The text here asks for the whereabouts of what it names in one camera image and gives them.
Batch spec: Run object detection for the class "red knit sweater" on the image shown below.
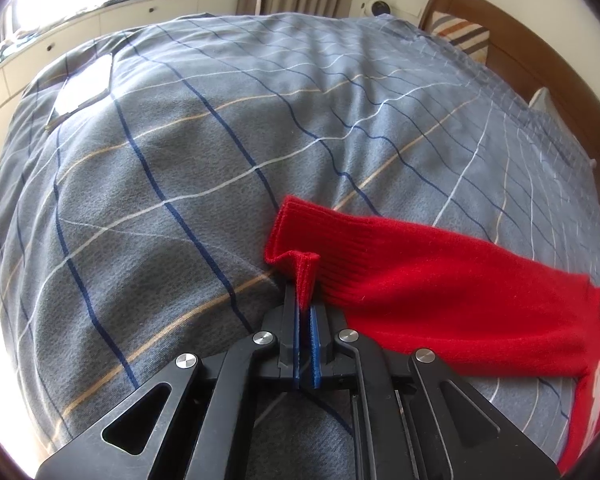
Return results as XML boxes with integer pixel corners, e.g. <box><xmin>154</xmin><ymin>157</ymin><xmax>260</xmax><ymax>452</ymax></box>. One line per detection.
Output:
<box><xmin>264</xmin><ymin>196</ymin><xmax>600</xmax><ymax>471</ymax></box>

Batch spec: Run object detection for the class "grey plaid duvet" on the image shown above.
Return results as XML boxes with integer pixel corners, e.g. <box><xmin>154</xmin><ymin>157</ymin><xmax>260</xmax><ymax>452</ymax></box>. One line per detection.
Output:
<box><xmin>0</xmin><ymin>13</ymin><xmax>600</xmax><ymax>479</ymax></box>

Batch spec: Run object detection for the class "wooden headboard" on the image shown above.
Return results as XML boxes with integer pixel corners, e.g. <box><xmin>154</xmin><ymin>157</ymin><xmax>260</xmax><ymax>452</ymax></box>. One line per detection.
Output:
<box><xmin>419</xmin><ymin>0</ymin><xmax>600</xmax><ymax>200</ymax></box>

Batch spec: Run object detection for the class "striped pillow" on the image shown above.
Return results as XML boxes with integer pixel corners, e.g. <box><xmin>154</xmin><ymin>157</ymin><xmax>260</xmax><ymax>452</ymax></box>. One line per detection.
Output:
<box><xmin>429</xmin><ymin>11</ymin><xmax>491</xmax><ymax>65</ymax></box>

